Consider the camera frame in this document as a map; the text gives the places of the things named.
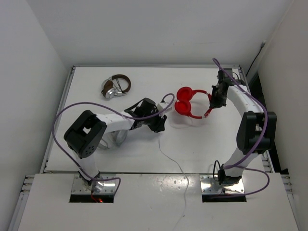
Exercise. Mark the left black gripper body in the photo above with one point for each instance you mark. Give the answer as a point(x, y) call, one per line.
point(154, 122)

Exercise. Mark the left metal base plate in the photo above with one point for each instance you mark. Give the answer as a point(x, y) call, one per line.
point(80, 187)

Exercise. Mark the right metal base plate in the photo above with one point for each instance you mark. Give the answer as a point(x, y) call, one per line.
point(211, 187)

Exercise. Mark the metal base plate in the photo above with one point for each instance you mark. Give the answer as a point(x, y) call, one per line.
point(211, 187)
point(80, 187)

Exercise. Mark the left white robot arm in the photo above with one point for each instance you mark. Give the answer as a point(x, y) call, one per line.
point(91, 130)

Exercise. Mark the red headphones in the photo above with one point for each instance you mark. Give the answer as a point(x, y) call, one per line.
point(183, 106)

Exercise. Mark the brown silver headphones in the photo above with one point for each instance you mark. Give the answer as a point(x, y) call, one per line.
point(111, 87)

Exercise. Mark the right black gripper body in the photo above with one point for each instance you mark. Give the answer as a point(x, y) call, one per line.
point(217, 99)

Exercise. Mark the grey white headphones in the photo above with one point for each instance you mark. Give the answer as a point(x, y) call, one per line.
point(112, 140)

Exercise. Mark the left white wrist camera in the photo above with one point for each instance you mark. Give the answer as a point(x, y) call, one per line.
point(164, 107)

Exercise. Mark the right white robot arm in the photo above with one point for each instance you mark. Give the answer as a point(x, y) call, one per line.
point(257, 128)

